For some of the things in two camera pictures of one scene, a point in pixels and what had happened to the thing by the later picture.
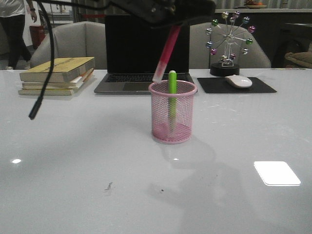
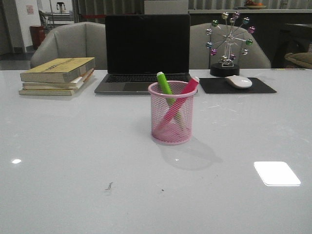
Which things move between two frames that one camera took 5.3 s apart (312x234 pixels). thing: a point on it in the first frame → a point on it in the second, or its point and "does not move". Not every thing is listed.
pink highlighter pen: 169,47 → 170,113
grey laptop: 133,47 does not move
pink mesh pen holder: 172,113 does not move
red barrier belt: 93,16 does not move
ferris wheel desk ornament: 228,37 does not move
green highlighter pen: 172,100 → 168,92
